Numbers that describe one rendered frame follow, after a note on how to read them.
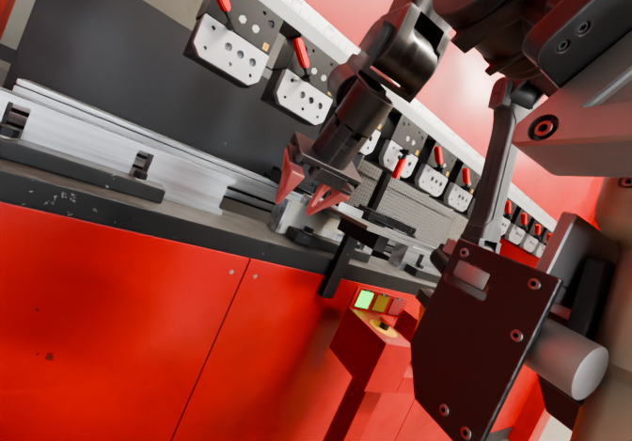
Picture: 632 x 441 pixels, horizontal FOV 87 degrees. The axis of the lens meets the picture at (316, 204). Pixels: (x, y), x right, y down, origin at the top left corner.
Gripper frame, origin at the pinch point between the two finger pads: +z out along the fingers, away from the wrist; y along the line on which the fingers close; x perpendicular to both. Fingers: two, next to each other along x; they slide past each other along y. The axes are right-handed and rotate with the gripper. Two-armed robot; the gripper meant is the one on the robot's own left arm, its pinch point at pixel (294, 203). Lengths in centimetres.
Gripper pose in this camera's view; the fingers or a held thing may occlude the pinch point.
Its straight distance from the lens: 50.2
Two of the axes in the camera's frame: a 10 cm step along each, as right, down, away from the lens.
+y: -8.2, -3.4, -4.6
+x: 1.8, 6.2, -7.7
